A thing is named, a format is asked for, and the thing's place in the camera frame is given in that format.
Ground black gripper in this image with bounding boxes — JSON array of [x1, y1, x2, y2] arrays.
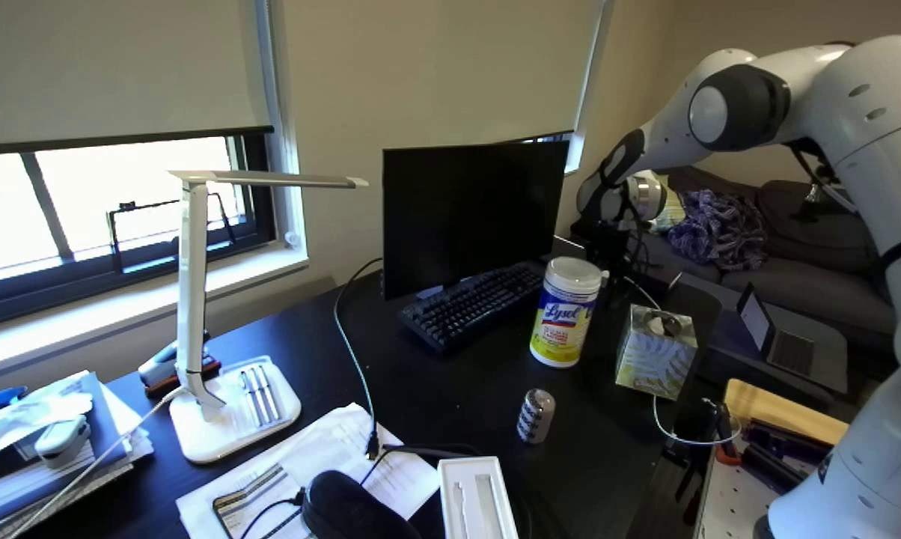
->
[[574, 211, 642, 292]]

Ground yellow patterned tissue box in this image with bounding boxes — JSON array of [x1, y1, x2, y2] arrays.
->
[[610, 300, 700, 405]]

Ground small striped cylinder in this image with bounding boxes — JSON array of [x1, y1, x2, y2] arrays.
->
[[512, 385, 561, 447]]

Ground white charger cable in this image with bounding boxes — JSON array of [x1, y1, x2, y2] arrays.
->
[[609, 280, 744, 450]]

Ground Lysol wipes canister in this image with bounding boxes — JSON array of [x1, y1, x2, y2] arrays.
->
[[527, 253, 606, 372]]

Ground pale yellow pillow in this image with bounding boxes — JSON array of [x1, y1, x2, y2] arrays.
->
[[624, 168, 688, 232]]

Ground black keyboard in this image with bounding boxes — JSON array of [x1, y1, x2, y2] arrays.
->
[[399, 259, 549, 357]]

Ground black computer monitor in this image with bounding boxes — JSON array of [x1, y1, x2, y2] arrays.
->
[[381, 132, 574, 306]]

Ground open grey laptop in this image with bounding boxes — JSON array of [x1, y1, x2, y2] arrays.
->
[[735, 280, 851, 399]]

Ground dark grey sofa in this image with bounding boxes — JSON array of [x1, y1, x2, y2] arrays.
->
[[567, 147, 901, 346]]

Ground light wooden board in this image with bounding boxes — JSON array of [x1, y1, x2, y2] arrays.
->
[[721, 375, 853, 450]]

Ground black tools bundle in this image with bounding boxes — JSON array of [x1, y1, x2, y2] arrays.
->
[[739, 417, 836, 490]]

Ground white rectangular case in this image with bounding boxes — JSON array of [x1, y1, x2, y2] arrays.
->
[[434, 453, 521, 539]]

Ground white perforated board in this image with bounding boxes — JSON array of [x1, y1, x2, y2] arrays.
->
[[691, 456, 803, 539]]

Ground white paper sheets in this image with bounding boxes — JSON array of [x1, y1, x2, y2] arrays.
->
[[173, 399, 444, 539]]

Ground black rounded pouch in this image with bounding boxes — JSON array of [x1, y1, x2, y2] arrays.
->
[[299, 466, 429, 539]]

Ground white desk lamp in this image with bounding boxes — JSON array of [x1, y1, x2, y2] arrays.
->
[[166, 164, 372, 466]]

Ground grey and red stapler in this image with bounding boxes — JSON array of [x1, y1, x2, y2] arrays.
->
[[136, 333, 226, 396]]

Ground wide beige roller blind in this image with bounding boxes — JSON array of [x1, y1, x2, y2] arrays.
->
[[0, 0, 275, 150]]

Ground small white gadget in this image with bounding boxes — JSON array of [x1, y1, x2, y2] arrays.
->
[[34, 412, 99, 466]]

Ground stack of books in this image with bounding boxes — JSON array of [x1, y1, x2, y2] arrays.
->
[[0, 367, 158, 539]]

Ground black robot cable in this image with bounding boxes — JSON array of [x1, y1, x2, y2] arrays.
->
[[789, 138, 844, 217]]

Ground grey monitor cable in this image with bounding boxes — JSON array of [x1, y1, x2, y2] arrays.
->
[[329, 253, 387, 462]]

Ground grey wire glasses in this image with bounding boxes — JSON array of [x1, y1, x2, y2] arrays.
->
[[209, 462, 310, 539]]

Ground black frame outside window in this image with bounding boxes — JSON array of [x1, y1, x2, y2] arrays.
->
[[106, 192, 239, 277]]

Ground white lamp cord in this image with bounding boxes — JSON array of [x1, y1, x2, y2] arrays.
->
[[10, 385, 188, 539]]

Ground dark window frame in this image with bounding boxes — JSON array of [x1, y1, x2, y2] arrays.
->
[[0, 122, 310, 333]]

